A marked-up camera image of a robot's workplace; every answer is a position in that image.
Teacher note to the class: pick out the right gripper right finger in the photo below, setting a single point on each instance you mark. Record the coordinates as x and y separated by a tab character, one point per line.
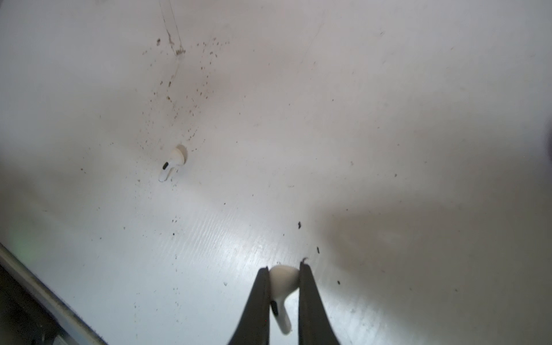
313	323

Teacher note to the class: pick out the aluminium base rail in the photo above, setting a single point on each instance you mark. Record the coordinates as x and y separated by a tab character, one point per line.
32	314

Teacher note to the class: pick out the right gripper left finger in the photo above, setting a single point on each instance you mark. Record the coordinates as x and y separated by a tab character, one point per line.
254	326

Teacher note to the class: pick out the white earbud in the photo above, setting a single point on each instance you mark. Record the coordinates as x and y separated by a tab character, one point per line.
176	159
284	280

